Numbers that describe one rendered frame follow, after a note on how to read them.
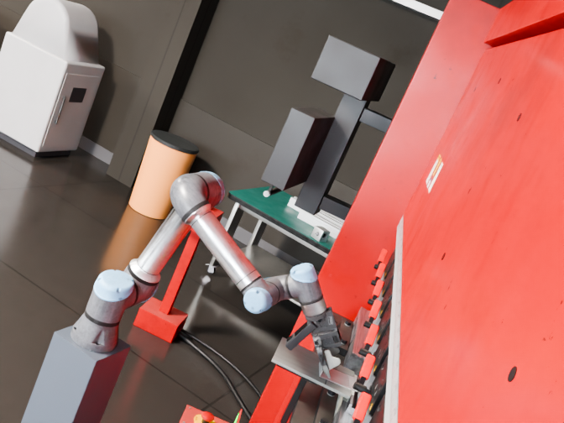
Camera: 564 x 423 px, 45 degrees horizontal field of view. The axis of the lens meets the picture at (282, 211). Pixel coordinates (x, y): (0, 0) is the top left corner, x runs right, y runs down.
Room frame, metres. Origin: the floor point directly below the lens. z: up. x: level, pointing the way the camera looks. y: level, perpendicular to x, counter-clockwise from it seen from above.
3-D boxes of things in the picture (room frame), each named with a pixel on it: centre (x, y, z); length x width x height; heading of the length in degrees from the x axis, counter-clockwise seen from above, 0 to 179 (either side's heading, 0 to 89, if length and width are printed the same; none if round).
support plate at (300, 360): (2.00, -0.30, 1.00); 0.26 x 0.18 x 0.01; 85
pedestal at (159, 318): (3.71, 0.39, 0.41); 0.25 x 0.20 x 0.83; 85
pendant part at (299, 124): (3.25, 0.05, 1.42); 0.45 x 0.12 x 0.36; 168
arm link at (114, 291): (1.99, 0.39, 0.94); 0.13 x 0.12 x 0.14; 164
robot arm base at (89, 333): (1.98, 0.39, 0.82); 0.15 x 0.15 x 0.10
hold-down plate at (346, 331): (2.59, -0.43, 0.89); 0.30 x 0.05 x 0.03; 175
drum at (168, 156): (5.60, 1.06, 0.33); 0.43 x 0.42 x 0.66; 71
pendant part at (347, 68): (3.28, -0.05, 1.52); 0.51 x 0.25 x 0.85; 168
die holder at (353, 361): (2.54, -0.49, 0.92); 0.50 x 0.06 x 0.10; 175
